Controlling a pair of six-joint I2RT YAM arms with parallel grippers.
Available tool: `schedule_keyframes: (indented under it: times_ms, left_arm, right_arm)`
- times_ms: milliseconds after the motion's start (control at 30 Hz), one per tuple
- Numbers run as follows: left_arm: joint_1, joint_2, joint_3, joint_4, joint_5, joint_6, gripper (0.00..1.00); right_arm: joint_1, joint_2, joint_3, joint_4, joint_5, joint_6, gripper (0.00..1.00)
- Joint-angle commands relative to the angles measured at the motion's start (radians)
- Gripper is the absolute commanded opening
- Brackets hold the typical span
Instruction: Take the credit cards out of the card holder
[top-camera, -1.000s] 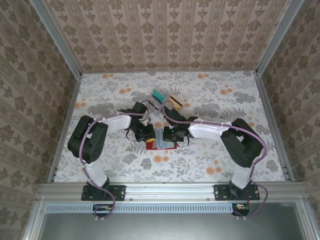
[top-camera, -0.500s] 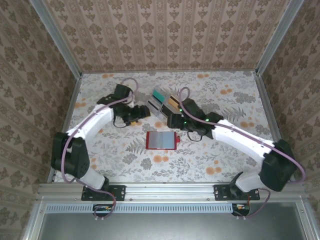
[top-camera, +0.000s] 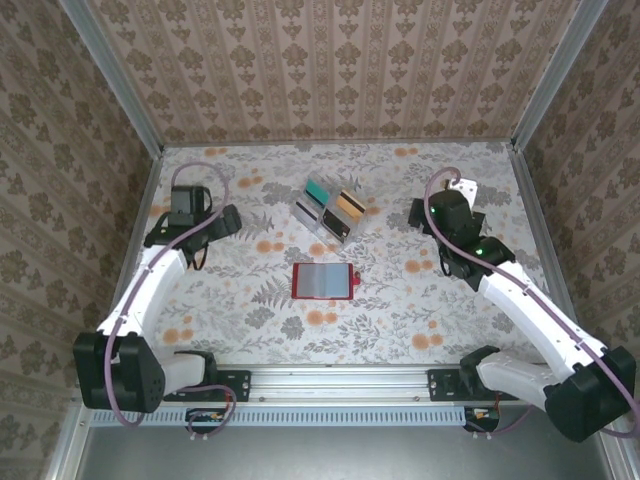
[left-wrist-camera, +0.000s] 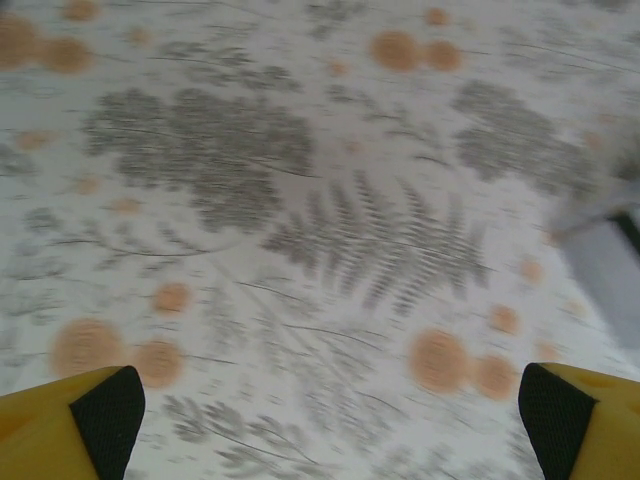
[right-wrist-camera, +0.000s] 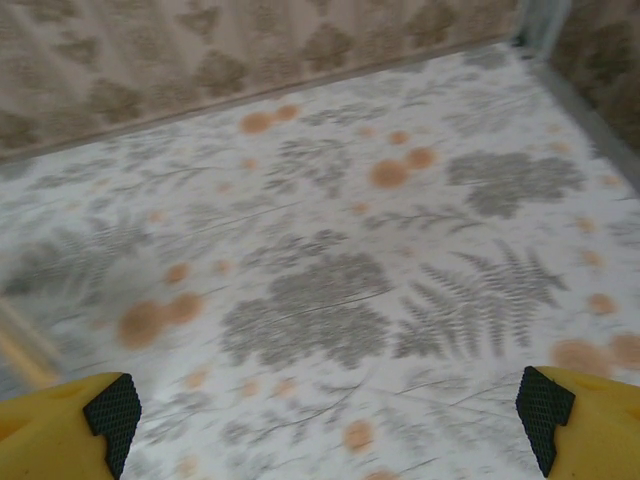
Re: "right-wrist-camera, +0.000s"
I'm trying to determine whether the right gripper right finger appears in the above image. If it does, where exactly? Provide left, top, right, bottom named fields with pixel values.
left=514, top=364, right=640, bottom=480

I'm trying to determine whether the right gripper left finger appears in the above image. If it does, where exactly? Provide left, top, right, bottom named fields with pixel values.
left=0, top=372, right=144, bottom=480

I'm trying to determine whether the aluminium table side rail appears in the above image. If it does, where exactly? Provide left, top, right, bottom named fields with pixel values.
left=514, top=42, right=640, bottom=171

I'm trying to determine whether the aluminium frame post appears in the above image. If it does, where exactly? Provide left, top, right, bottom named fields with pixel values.
left=509, top=0, right=571, bottom=54

